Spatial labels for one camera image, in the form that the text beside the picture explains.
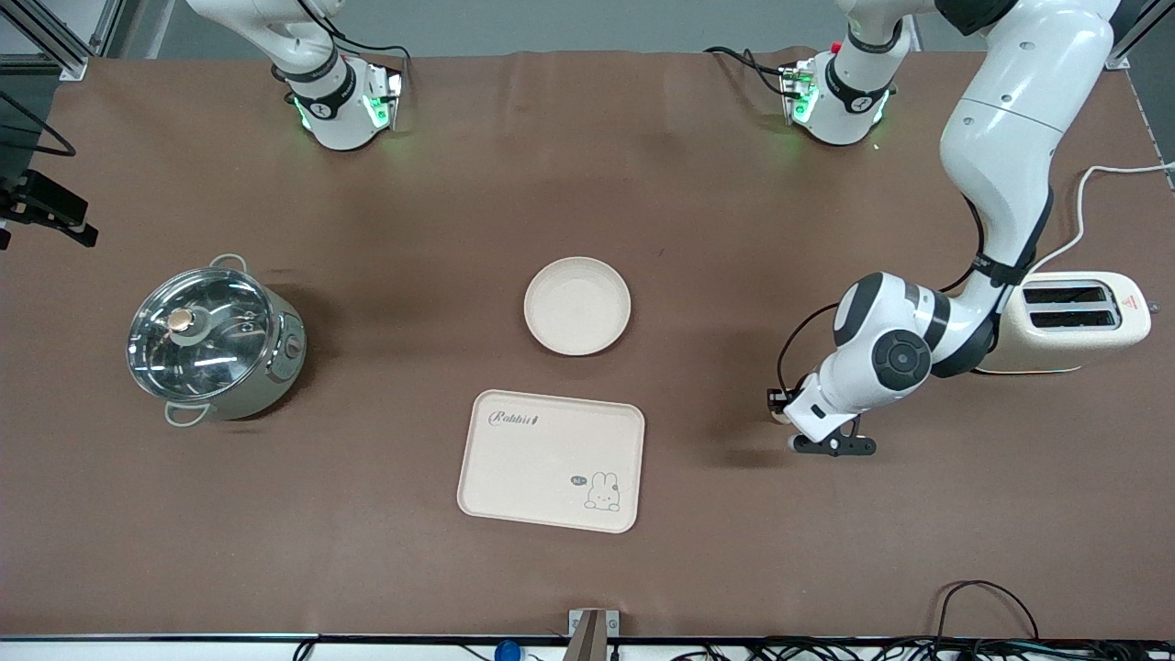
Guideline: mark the aluminium frame profile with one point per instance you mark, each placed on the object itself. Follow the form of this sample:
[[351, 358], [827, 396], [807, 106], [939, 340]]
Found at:
[[1134, 41], [64, 55]]

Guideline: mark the cream rabbit print tray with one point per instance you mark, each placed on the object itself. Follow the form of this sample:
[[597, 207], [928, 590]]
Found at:
[[542, 459]]

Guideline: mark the pale green electric pot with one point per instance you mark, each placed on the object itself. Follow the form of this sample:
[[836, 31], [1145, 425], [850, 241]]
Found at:
[[275, 367]]

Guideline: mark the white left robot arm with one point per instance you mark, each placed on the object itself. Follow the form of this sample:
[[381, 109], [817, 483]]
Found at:
[[1010, 138]]

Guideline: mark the glass pot lid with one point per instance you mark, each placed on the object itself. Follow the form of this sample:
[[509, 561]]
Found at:
[[197, 335]]

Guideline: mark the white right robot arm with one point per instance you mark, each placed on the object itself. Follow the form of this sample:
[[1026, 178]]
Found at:
[[335, 110]]

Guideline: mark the cream round plate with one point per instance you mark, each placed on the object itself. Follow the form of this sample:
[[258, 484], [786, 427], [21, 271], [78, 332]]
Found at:
[[576, 308]]

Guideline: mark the blue round cap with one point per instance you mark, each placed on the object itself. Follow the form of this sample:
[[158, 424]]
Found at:
[[507, 652]]

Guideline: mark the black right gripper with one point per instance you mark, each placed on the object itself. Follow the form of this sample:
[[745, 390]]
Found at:
[[39, 200]]

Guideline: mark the cream two-slot toaster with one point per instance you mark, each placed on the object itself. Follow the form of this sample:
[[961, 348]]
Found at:
[[1102, 344]]

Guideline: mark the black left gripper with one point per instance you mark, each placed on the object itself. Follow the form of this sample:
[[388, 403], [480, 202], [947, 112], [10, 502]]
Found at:
[[779, 399]]

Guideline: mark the brown table cover sheet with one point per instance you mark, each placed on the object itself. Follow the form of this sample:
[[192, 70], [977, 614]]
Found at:
[[367, 229]]

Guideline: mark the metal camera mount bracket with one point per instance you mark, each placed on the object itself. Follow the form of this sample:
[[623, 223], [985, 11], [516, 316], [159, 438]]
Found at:
[[592, 633]]

